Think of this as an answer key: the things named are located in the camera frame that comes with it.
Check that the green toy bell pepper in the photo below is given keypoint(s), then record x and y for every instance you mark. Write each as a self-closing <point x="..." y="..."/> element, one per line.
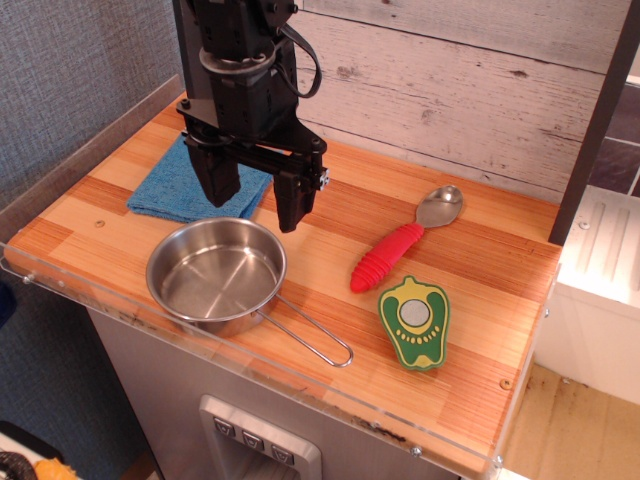
<point x="415" y="315"/>

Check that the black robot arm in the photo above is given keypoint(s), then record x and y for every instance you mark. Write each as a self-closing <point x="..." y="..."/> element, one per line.
<point x="230" y="29"/>

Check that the yellow object bottom left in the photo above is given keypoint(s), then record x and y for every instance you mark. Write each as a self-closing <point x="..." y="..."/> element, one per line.
<point x="53" y="469"/>

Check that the grey metal left rail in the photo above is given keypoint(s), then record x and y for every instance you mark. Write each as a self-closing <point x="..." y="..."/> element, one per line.
<point x="61" y="178"/>

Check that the grey cabinet with dispenser panel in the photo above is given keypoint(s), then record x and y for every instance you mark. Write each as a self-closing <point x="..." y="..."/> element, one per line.
<point x="205" y="419"/>

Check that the spoon with red handle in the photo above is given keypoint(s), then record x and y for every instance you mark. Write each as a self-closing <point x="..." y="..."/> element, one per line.
<point x="437" y="209"/>

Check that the blue cloth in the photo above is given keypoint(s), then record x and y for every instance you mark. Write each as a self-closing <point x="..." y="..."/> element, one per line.
<point x="172" y="191"/>

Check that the steel pan with wire handle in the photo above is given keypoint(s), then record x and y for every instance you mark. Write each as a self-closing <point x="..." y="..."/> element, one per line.
<point x="224" y="276"/>

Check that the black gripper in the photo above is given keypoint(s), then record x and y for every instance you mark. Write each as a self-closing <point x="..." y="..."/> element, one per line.
<point x="252" y="121"/>

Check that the clear acrylic front guard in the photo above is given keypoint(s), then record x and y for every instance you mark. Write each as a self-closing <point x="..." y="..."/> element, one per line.
<point x="465" y="463"/>

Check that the dark right frame post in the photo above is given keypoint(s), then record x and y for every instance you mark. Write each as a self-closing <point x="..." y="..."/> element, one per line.
<point x="615" y="79"/>

